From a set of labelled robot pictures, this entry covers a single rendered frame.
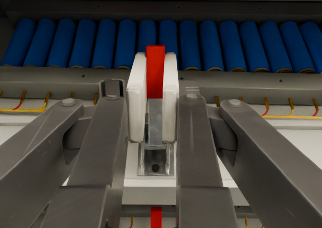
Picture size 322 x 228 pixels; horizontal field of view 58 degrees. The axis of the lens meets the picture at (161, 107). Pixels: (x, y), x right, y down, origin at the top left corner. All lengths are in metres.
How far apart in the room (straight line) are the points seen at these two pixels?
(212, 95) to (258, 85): 0.04
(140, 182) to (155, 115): 0.05
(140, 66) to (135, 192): 0.11
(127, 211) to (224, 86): 0.21
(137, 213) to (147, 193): 0.15
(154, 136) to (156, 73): 0.05
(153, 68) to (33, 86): 0.11
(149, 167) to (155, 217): 0.11
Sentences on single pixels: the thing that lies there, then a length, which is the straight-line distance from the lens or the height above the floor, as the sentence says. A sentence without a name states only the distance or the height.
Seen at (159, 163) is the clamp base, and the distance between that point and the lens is 0.22.
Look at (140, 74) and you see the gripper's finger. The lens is 0.15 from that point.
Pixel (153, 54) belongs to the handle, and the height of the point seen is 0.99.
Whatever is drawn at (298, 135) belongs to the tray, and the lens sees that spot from 0.27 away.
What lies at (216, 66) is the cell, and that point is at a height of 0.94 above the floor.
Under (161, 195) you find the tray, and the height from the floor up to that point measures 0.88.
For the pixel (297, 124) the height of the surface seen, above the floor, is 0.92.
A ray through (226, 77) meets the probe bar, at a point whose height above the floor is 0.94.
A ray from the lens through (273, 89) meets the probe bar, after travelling 0.25.
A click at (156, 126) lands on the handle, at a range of 0.20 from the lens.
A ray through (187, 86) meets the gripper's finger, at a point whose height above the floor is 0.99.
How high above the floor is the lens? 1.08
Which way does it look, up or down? 40 degrees down
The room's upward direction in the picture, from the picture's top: 1 degrees clockwise
